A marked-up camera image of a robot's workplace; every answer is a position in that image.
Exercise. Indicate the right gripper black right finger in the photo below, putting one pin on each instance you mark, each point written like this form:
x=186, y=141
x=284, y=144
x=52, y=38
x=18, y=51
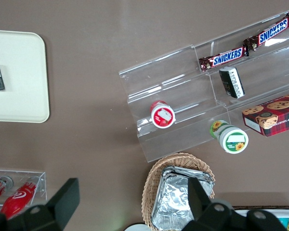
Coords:
x=198, y=199

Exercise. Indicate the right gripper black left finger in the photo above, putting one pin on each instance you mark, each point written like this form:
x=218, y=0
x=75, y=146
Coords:
x=62, y=199

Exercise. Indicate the light wicker basket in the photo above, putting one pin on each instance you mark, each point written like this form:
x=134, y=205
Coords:
x=183, y=158

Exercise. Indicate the cream plastic serving tray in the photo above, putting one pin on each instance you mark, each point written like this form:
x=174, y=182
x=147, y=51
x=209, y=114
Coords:
x=21, y=77

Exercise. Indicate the aluminium foil container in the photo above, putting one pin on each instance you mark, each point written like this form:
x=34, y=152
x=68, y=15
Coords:
x=190, y=169
x=173, y=197

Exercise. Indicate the clear acrylic bottle rack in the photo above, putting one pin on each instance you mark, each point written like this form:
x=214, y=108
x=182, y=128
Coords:
x=42, y=175

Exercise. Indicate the green sunflower snack cup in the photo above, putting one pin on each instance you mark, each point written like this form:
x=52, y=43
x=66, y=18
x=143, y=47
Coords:
x=233, y=140

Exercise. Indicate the teal snack packet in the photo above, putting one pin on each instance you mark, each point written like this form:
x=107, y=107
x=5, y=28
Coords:
x=283, y=223

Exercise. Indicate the red lidded snack cup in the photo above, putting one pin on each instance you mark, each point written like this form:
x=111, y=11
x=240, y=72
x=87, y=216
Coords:
x=163, y=117

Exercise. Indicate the red tartan cookie box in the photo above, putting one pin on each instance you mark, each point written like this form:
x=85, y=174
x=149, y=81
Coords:
x=277, y=118

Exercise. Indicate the small black box white label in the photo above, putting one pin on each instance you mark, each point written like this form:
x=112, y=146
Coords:
x=232, y=83

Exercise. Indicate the clear acrylic stepped display stand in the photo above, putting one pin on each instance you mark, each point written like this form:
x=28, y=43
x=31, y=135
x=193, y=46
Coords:
x=173, y=72

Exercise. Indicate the Snickers chocolate bar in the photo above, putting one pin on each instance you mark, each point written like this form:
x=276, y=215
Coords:
x=225, y=57
x=271, y=32

